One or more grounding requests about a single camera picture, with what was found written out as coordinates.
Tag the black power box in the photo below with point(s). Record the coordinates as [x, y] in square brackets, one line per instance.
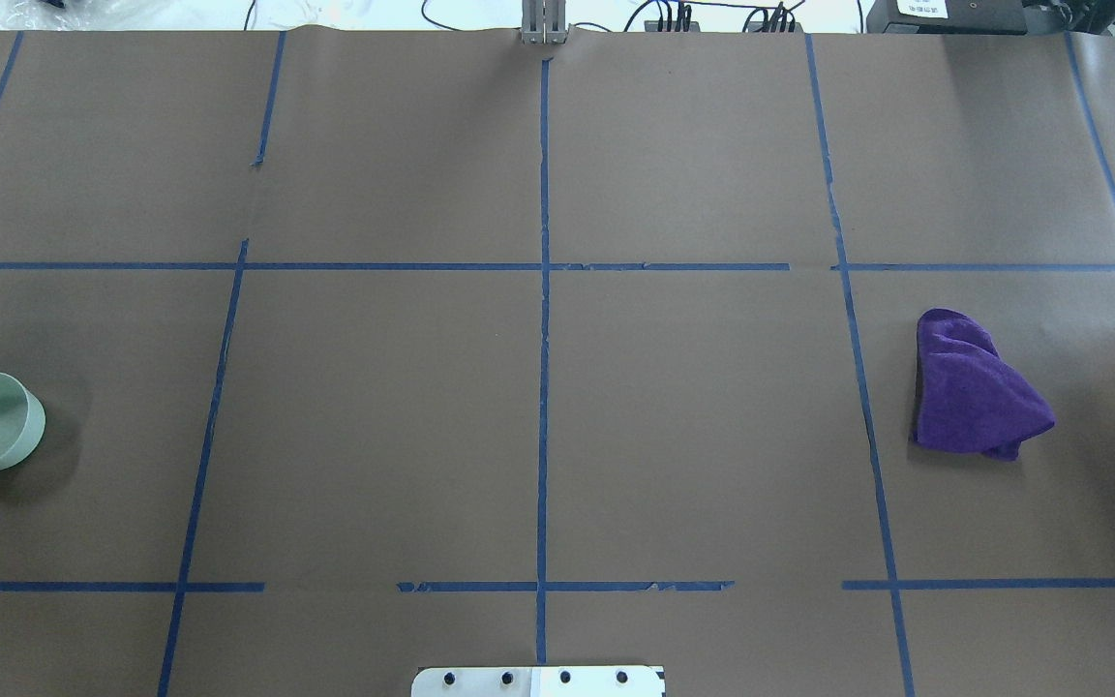
[999, 18]

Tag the purple cloth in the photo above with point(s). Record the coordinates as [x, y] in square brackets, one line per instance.
[969, 400]

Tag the aluminium frame post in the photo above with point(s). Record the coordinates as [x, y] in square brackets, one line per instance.
[544, 22]

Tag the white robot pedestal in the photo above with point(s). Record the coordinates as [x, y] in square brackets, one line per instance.
[570, 680]

